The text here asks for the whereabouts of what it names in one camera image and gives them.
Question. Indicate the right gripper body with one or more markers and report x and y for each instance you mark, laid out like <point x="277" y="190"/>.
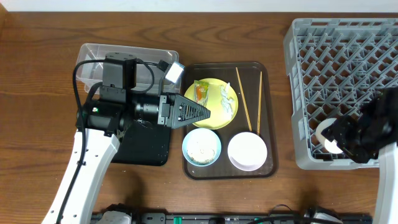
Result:
<point x="356" y="142"/>

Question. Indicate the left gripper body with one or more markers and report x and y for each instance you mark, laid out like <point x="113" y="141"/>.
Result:
<point x="166" y="110"/>

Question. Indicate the green snack wrapper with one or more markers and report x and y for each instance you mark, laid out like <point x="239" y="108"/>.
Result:
<point x="201" y="92"/>

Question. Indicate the light blue bowl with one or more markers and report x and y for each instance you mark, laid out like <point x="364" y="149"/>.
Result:
<point x="205" y="135"/>

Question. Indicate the white tissue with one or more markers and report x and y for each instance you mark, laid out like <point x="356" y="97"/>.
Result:
<point x="226" y="101"/>

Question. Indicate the wooden chopstick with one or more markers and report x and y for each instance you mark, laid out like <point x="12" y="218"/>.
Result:
<point x="259" y="105"/>
<point x="244" y="100"/>

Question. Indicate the pink bowl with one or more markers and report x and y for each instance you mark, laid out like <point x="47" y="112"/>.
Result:
<point x="247" y="151"/>

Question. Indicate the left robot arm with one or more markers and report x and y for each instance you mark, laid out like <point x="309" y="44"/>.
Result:
<point x="104" y="121"/>

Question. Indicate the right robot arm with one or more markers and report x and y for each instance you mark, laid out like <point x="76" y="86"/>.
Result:
<point x="384" y="107"/>

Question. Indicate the black plastic waste tray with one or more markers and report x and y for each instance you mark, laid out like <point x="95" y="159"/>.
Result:
<point x="144" y="144"/>

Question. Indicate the grey plastic dishwasher rack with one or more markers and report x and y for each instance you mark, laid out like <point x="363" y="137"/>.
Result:
<point x="335" y="66"/>

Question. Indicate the yellow round plate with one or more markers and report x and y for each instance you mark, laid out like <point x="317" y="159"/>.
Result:
<point x="218" y="118"/>

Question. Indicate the brown serving tray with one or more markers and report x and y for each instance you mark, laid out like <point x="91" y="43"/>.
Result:
<point x="249" y="72"/>

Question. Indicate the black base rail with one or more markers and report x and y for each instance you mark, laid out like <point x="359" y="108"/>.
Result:
<point x="161" y="218"/>

